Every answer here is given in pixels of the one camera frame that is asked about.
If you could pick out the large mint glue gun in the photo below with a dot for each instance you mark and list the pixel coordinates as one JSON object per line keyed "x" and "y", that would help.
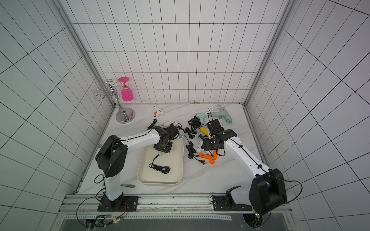
{"x": 223, "y": 114}

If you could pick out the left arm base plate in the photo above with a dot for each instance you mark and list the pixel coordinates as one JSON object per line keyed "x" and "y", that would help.
{"x": 121, "y": 204}

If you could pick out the pink plastic wine glass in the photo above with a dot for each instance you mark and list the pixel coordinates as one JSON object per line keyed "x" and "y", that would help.
{"x": 126, "y": 92}

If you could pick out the cream plastic storage tray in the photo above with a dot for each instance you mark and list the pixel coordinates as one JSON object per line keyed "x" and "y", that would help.
{"x": 158, "y": 168}

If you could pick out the orange glue gun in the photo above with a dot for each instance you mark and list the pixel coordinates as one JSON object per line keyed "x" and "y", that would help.
{"x": 210, "y": 157}

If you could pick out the yellow glue gun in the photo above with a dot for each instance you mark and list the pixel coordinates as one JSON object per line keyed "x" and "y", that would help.
{"x": 204, "y": 131}

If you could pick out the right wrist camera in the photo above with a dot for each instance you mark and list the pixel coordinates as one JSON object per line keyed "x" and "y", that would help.
{"x": 214, "y": 127}

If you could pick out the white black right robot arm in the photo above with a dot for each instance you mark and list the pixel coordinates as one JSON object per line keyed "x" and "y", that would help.
{"x": 265, "y": 190}

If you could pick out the metal fork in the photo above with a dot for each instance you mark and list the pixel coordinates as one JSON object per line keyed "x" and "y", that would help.
{"x": 128, "y": 185}

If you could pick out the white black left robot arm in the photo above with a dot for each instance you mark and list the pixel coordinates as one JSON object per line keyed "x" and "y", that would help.
{"x": 112, "y": 156}

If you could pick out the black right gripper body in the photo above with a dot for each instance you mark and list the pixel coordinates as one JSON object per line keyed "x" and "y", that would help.
{"x": 208, "y": 145}

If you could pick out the aluminium mounting rail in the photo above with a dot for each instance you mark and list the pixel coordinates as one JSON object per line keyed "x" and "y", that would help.
{"x": 84, "y": 208}

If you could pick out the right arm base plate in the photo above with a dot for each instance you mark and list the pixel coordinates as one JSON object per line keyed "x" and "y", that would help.
{"x": 224, "y": 203}

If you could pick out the chrome wine glass rack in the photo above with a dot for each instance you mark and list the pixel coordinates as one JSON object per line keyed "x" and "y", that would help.
{"x": 124, "y": 115}

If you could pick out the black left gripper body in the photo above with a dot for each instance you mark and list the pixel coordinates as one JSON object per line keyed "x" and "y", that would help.
{"x": 165, "y": 147}

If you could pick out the large white glue gun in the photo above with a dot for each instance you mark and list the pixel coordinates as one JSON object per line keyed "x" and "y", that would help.
{"x": 178, "y": 136}

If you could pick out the small white glue gun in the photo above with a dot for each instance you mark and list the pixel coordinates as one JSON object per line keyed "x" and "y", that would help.
{"x": 158, "y": 112}

